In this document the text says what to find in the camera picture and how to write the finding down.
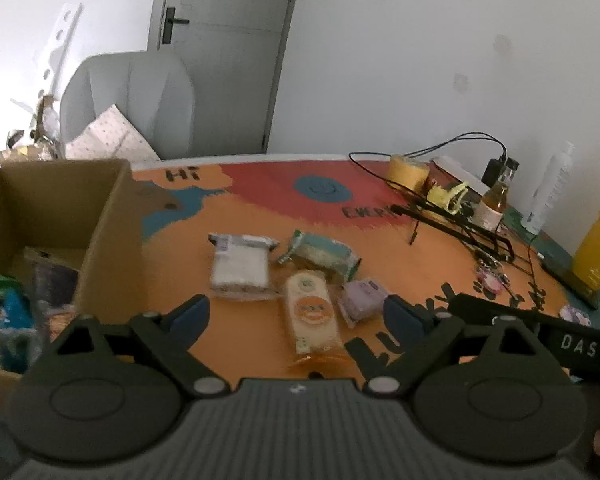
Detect white board with holes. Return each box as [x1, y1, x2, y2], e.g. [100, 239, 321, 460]
[29, 2, 84, 112]

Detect colourful printed table mat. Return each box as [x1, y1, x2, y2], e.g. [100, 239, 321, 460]
[129, 153, 600, 397]

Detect orange yellow snack packet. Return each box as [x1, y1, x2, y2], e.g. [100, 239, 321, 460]
[284, 269, 348, 367]

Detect bright green snack packet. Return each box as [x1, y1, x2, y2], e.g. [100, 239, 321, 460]
[0, 272, 25, 311]

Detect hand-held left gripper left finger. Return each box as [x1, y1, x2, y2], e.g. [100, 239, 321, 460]
[45, 294, 232, 401]

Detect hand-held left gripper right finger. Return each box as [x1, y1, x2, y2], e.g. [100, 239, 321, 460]
[362, 294, 562, 400]

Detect grey door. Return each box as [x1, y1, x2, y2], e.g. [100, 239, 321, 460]
[147, 0, 304, 159]

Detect grey armchair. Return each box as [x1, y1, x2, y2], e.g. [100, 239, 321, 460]
[59, 51, 198, 162]

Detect pink keychain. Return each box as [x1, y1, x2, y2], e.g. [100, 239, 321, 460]
[474, 259, 512, 297]

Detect packets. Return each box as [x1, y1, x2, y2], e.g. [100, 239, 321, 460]
[23, 247, 81, 332]

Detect purple snack packet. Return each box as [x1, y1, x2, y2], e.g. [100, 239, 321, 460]
[339, 277, 392, 327]

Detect black door handle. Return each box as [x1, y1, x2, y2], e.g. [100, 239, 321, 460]
[162, 6, 191, 44]

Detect yellow tape roll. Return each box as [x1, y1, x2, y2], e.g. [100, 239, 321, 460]
[385, 154, 432, 194]

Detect black folded tripod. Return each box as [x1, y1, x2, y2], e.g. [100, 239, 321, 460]
[392, 202, 517, 262]

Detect black cable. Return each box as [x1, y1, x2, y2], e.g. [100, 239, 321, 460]
[348, 132, 509, 197]

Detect black charger plug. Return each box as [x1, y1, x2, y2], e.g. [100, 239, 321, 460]
[481, 157, 507, 187]

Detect yellow crumpled tape piece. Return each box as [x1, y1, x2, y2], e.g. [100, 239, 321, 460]
[427, 182, 469, 214]

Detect brown cardboard box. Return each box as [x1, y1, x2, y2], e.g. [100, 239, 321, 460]
[0, 158, 147, 412]

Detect white power strip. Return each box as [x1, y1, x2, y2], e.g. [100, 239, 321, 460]
[432, 155, 487, 194]

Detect dotted white cushion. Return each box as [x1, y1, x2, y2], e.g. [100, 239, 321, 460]
[64, 103, 162, 162]

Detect pile of cardboard scraps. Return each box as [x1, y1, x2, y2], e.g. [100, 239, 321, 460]
[0, 94, 64, 164]

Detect blue snack packet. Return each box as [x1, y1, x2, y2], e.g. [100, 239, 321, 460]
[0, 289, 37, 357]

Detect white spray bottle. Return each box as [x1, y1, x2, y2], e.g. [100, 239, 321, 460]
[522, 142, 576, 234]

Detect small purple charm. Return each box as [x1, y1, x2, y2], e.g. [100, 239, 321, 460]
[558, 304, 592, 327]

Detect white snack packet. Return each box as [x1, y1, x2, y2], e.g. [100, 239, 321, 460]
[208, 231, 282, 300]

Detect amber glass bottle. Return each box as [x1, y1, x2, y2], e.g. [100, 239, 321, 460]
[472, 157, 521, 232]

